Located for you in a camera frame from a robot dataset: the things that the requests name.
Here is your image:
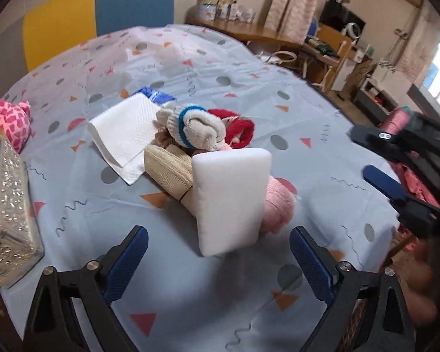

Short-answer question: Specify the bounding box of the pink patterned curtain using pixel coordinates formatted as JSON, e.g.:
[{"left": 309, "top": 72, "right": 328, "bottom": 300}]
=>
[{"left": 265, "top": 0, "right": 322, "bottom": 43}]

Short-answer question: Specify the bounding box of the small printed box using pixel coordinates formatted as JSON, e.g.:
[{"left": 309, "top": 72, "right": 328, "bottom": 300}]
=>
[{"left": 216, "top": 0, "right": 240, "bottom": 21}]

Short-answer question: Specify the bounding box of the red fuzzy sock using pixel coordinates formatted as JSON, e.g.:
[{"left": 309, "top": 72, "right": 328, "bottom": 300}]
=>
[{"left": 207, "top": 108, "right": 256, "bottom": 150}]

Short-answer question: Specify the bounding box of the white blue-striped sock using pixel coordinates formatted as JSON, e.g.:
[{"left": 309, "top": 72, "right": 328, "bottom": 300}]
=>
[{"left": 155, "top": 104, "right": 229, "bottom": 152}]

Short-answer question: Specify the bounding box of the light blue patterned tablecloth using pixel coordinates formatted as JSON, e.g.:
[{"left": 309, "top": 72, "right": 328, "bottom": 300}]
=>
[{"left": 0, "top": 24, "right": 407, "bottom": 352}]

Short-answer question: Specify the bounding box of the wooden desk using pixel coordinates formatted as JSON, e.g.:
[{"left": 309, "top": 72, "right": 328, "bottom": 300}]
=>
[{"left": 185, "top": 14, "right": 302, "bottom": 49}]

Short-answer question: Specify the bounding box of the white ring-shaped fan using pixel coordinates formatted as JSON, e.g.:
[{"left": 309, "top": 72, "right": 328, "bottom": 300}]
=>
[{"left": 343, "top": 22, "right": 366, "bottom": 40}]

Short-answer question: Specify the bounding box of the brown satin scrunchie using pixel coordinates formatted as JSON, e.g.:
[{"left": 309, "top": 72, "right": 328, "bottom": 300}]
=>
[{"left": 153, "top": 128, "right": 178, "bottom": 148}]

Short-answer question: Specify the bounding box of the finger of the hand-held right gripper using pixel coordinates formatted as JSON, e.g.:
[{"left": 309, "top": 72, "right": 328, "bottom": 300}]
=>
[
  {"left": 349, "top": 124, "right": 412, "bottom": 161},
  {"left": 363, "top": 164, "right": 440, "bottom": 240}
]

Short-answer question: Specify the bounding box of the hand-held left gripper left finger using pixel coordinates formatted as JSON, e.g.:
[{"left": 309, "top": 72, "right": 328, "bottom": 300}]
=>
[{"left": 22, "top": 225, "right": 149, "bottom": 352}]

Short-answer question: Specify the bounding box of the clear plastic container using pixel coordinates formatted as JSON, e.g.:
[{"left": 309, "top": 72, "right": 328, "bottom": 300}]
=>
[{"left": 238, "top": 6, "right": 258, "bottom": 23}]

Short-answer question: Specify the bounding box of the white sponge block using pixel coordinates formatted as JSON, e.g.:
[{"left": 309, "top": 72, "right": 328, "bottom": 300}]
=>
[{"left": 191, "top": 147, "right": 273, "bottom": 257}]

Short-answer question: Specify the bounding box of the white paper towel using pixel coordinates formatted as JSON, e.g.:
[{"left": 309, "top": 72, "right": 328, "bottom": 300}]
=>
[{"left": 87, "top": 92, "right": 163, "bottom": 186}]

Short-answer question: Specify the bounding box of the blue chair back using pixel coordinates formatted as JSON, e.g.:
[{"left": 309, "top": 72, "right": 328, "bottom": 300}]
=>
[{"left": 94, "top": 0, "right": 176, "bottom": 37}]

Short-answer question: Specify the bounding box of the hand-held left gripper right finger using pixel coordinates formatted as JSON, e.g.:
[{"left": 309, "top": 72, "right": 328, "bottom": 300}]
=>
[{"left": 289, "top": 225, "right": 417, "bottom": 352}]

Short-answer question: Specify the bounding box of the yellow chair back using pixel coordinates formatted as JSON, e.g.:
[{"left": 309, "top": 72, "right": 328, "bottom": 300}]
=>
[{"left": 22, "top": 0, "right": 98, "bottom": 72}]

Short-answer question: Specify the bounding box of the pink yarn ball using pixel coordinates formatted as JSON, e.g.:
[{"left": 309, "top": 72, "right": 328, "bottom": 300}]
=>
[{"left": 258, "top": 176, "right": 297, "bottom": 236}]

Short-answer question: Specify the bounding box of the black monitor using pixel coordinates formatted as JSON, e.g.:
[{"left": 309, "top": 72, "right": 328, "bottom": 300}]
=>
[{"left": 320, "top": 0, "right": 366, "bottom": 33}]

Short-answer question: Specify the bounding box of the pink spotted plush toy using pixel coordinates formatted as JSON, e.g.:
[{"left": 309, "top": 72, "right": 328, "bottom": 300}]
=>
[{"left": 0, "top": 90, "right": 32, "bottom": 154}]

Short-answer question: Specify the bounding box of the blue tissue packet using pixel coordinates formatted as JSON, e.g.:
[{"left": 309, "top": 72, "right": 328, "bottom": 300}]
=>
[{"left": 135, "top": 86, "right": 177, "bottom": 105}]

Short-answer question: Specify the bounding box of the silver embossed tissue box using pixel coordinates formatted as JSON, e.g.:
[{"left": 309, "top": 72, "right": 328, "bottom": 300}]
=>
[{"left": 0, "top": 130, "right": 45, "bottom": 289}]

